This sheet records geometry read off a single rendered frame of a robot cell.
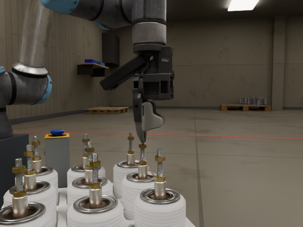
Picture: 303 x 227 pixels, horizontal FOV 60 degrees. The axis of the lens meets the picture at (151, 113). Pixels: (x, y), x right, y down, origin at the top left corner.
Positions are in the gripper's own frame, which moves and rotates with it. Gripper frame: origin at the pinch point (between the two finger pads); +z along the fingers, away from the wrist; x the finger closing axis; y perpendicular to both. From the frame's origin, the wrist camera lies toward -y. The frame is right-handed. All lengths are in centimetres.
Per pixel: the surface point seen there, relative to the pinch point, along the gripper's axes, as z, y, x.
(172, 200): 9.1, 8.7, -12.9
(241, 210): 35, 29, 44
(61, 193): 16.5, -22.4, 4.3
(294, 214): 35, 47, 45
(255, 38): -177, 165, 776
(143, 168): 7.0, 0.8, -1.1
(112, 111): 28, -189, 512
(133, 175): 9.2, -1.7, 0.0
